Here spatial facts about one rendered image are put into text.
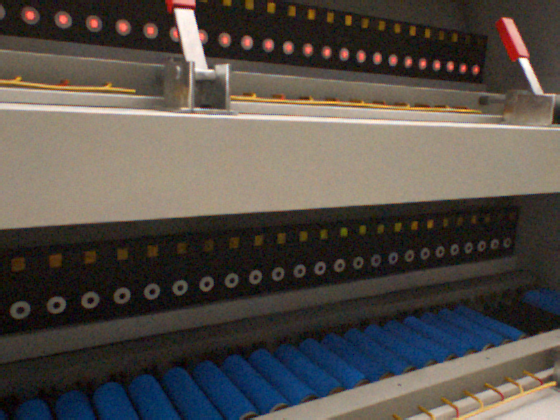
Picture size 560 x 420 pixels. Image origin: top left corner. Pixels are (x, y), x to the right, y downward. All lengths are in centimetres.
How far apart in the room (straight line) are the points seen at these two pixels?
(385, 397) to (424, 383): 3
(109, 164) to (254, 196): 7
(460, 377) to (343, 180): 16
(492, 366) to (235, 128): 25
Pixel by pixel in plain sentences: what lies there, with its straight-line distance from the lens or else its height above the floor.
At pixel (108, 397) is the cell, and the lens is 33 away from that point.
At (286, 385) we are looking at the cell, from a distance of 34.
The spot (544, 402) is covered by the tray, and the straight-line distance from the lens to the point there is 42.
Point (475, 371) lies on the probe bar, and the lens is 38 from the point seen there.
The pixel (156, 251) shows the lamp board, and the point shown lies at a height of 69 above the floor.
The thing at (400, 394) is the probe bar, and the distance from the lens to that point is 34.
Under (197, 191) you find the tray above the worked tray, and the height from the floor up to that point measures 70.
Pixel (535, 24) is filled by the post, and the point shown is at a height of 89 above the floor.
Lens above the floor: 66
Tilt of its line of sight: 6 degrees up
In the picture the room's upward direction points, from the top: 8 degrees counter-clockwise
